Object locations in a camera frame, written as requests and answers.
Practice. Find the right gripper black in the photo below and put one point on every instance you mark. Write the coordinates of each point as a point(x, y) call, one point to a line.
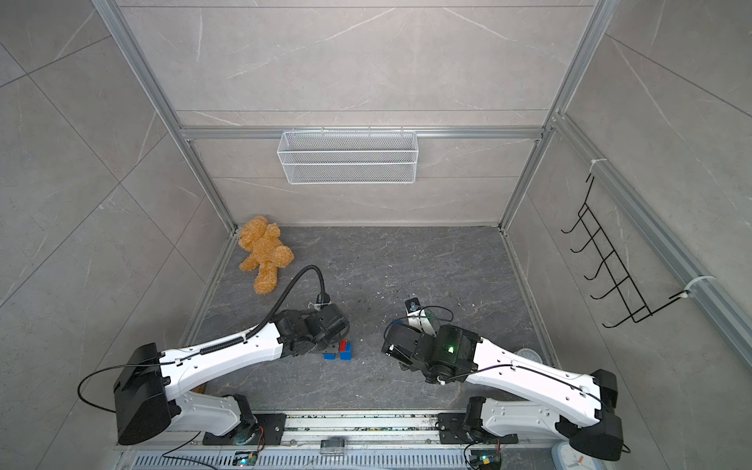
point(403, 366)

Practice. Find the blue lego brick bottom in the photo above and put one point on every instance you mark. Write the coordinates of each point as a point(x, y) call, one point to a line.
point(346, 356)

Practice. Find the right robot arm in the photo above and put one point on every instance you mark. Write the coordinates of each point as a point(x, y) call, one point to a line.
point(553, 404)

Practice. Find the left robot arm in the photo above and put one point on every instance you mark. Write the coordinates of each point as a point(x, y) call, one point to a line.
point(156, 391)

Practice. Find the white alarm clock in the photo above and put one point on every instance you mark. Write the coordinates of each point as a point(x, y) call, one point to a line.
point(529, 354)

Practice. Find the brown teddy bear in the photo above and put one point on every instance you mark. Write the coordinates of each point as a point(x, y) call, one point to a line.
point(266, 253)

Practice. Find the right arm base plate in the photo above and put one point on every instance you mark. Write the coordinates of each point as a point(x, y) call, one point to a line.
point(452, 429)

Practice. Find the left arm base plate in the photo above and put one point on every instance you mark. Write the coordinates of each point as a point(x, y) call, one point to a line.
point(265, 428)

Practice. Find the aluminium front rail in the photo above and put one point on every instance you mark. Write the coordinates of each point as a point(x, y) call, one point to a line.
point(348, 440)

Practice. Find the blue-rimmed clock on rail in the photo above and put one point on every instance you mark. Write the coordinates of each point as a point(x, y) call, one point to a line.
point(565, 457)

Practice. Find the white wire mesh basket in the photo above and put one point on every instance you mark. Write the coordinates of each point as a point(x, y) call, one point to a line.
point(349, 157)

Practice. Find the black wall hook rack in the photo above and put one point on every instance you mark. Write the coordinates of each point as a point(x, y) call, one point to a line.
point(612, 267)

